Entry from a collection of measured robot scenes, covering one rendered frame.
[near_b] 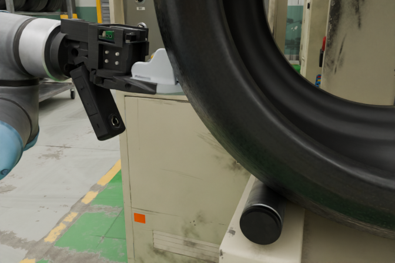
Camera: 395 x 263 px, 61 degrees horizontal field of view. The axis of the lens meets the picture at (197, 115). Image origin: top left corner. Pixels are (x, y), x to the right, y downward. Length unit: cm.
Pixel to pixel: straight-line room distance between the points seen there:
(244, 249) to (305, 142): 15
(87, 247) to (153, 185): 70
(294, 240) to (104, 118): 30
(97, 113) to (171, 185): 79
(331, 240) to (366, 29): 37
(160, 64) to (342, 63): 37
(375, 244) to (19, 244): 175
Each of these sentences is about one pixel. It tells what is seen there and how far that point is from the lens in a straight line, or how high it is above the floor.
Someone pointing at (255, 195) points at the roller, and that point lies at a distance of 39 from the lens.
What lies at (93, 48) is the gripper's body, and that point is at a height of 107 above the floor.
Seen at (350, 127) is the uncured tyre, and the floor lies 94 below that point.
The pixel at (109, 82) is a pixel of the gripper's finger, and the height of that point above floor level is 103.
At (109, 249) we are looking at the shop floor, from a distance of 184.
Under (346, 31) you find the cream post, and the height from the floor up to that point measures 109.
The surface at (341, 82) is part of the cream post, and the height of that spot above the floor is 99.
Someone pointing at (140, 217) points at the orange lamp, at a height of 36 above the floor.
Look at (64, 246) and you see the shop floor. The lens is 193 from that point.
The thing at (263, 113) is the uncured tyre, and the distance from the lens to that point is 31.
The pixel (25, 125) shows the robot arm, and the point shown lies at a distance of 54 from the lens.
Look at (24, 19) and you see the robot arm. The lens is 57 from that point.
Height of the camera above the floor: 111
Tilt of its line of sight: 16 degrees down
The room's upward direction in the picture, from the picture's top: straight up
